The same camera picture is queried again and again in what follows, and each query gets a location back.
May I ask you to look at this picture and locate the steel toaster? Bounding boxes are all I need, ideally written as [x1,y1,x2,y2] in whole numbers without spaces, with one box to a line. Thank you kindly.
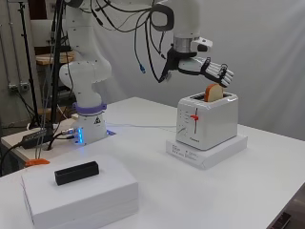
[175,92,239,152]

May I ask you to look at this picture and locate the black network switch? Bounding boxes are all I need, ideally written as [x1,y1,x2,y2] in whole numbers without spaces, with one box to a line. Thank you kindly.
[20,127,55,150]

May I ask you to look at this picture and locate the black tripod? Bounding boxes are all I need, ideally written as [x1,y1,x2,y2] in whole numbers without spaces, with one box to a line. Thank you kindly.
[17,0,43,129]

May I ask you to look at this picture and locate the bread slice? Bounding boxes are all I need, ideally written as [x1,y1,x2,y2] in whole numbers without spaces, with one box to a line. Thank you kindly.
[204,83,225,103]

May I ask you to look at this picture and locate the wooden desk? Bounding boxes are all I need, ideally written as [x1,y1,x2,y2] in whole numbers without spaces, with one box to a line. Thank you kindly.
[34,50,77,67]

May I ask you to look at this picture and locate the black pole stand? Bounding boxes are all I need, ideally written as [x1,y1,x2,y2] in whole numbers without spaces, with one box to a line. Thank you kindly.
[47,0,71,151]

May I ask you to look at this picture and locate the white hanging sheet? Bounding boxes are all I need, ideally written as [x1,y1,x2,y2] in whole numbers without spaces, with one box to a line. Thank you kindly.
[91,0,305,141]

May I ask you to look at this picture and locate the plain white flat box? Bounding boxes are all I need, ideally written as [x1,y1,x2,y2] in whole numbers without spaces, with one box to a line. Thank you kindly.
[20,155,140,229]

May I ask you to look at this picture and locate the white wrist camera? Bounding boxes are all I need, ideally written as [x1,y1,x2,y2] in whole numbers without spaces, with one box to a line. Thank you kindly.
[193,36,214,53]

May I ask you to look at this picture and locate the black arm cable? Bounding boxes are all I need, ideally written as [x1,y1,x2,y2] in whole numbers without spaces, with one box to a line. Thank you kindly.
[90,0,174,84]

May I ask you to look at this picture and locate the white flat box with print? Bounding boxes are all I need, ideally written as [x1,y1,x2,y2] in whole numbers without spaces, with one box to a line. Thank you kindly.
[165,133,249,171]

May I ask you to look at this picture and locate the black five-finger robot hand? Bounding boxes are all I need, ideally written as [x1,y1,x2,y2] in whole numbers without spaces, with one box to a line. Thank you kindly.
[162,47,235,89]

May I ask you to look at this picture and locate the orange clip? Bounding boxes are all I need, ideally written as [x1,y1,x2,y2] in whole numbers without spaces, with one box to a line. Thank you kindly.
[24,157,51,168]

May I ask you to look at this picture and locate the black block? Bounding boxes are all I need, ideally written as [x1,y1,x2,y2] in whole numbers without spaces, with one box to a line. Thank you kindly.
[53,160,100,187]

